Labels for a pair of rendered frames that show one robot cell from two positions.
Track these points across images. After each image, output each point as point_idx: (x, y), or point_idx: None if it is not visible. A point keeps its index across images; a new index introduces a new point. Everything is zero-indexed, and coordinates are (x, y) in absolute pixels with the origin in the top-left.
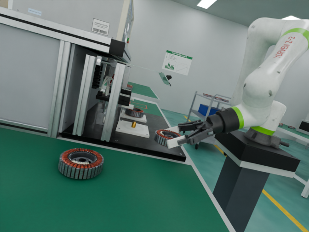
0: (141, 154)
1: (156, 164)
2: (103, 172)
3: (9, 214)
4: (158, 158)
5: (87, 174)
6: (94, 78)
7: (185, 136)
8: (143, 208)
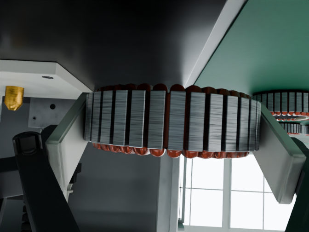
0: (202, 56)
1: (276, 43)
2: (305, 88)
3: None
4: (214, 29)
5: None
6: None
7: (292, 197)
8: None
